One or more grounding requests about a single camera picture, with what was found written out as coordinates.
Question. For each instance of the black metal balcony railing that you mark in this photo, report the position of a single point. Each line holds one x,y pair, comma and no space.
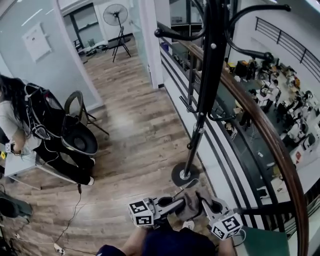
287,41

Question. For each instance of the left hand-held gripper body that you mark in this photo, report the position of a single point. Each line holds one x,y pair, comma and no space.
141,212

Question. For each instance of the green board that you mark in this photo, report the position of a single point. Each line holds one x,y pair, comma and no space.
265,242

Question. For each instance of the person's right forearm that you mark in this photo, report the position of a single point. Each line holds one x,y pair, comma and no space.
225,248

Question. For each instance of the person's white shoe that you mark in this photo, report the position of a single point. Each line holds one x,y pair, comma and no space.
188,225

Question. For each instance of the person's dark blue shirt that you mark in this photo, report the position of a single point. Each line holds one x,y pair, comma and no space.
175,242

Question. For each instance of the white power strip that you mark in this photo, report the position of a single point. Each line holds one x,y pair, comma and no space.
59,249

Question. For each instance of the black round tub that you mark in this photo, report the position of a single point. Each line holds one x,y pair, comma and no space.
80,141

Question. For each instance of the brown wooden handrail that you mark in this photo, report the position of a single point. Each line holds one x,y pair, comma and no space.
270,130

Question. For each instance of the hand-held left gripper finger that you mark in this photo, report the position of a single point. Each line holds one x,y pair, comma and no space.
175,203

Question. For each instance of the black metal coat rack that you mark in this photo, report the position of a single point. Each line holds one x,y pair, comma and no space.
203,82

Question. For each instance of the round-back metal chair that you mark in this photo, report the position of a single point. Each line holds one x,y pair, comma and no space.
75,101

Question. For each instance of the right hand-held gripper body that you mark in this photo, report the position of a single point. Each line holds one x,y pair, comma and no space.
226,223

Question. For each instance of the white wall panel box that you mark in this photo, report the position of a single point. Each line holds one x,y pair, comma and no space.
36,41

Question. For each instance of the person's left forearm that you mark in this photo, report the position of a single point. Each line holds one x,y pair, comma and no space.
135,241

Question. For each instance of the black standing fan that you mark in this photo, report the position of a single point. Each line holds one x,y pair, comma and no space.
115,13

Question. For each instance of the white table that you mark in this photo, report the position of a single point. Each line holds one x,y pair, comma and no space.
17,166

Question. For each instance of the black bag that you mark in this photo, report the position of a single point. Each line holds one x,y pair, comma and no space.
12,206

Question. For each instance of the grey-brown cap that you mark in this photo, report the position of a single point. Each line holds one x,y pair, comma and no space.
191,203

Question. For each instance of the blue bin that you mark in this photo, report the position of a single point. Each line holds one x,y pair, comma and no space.
165,46

